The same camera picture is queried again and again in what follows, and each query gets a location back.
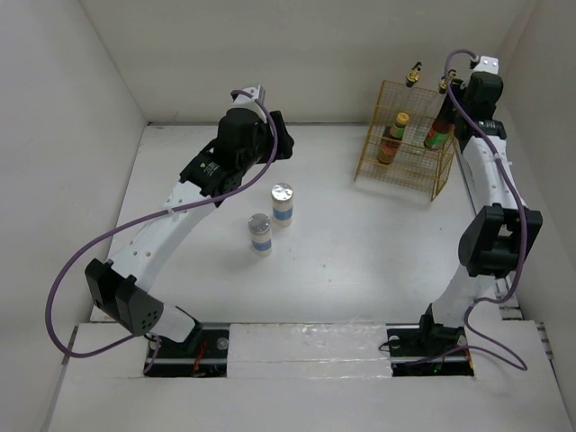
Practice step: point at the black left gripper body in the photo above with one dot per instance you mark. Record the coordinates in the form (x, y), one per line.
(262, 152)

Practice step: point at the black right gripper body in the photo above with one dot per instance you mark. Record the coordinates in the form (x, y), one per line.
(459, 88)

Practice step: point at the silver-lid shaker blue label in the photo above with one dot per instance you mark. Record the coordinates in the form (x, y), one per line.
(282, 201)

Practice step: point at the yellow-capped brown sauce bottle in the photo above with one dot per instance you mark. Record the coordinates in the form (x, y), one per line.
(440, 129)

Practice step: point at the dark sauce glass cruet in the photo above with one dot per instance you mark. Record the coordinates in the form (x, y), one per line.
(412, 76)

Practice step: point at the yellow-capped red sauce bottle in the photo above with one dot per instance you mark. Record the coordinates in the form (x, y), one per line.
(392, 139)

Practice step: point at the clear liquid glass cruet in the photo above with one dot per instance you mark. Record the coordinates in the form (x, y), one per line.
(445, 81)

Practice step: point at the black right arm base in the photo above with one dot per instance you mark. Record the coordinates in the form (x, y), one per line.
(415, 352)

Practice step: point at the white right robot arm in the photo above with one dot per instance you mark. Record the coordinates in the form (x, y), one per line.
(500, 236)

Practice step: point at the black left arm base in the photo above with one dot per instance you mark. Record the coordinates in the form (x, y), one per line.
(205, 356)

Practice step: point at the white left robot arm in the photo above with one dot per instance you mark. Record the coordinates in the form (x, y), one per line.
(120, 286)

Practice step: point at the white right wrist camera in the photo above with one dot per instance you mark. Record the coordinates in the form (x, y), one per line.
(485, 64)

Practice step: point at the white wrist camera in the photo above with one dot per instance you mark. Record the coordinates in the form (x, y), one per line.
(485, 64)
(247, 97)

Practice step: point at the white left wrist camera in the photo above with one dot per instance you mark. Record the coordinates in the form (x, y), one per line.
(247, 97)

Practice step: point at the yellow wire rack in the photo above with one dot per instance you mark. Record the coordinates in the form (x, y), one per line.
(415, 166)

